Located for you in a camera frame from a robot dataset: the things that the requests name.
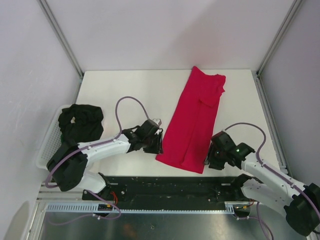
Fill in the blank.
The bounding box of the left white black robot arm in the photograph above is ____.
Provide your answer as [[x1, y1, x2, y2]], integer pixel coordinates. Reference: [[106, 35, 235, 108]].
[[46, 118, 163, 200]]

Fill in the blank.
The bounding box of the white plastic laundry basket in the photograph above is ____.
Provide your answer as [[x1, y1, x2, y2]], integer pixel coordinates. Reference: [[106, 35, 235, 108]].
[[35, 104, 71, 170]]

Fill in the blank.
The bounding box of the aluminium frame post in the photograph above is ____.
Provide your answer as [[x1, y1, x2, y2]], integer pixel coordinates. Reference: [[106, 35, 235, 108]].
[[256, 0, 305, 76], [37, 0, 84, 79]]

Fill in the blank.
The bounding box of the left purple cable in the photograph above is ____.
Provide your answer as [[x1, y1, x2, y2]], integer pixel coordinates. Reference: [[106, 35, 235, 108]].
[[44, 96, 151, 226]]

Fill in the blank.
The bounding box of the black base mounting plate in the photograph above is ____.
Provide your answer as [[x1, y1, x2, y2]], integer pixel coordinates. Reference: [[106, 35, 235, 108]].
[[98, 174, 252, 210]]

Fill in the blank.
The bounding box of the purple cable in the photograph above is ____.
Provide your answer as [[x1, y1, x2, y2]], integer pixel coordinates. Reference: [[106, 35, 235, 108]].
[[223, 121, 320, 240], [44, 96, 151, 226]]

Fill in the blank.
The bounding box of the left aluminium frame post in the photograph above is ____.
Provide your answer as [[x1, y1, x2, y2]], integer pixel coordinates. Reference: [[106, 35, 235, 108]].
[[37, 0, 84, 79]]

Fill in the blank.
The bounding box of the white slotted cable duct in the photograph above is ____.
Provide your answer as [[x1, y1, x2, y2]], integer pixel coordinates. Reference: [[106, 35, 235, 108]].
[[46, 202, 241, 215]]

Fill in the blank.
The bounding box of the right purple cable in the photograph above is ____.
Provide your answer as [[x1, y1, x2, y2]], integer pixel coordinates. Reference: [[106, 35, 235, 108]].
[[223, 121, 320, 240]]

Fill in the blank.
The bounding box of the red t shirt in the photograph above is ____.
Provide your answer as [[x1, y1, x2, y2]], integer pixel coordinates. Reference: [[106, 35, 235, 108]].
[[155, 66, 226, 174]]

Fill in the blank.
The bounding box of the black t shirt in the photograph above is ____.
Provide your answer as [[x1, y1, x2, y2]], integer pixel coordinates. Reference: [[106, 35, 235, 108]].
[[58, 104, 104, 143]]

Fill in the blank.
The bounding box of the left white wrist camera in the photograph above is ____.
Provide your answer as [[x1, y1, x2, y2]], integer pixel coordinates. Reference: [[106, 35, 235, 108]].
[[152, 118, 162, 127]]

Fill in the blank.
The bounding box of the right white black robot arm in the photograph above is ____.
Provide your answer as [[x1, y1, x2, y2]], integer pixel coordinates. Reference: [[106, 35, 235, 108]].
[[205, 131, 320, 237]]

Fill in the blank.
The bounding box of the right aluminium frame post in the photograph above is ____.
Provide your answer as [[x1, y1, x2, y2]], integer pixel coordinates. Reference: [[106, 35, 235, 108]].
[[256, 0, 305, 76]]

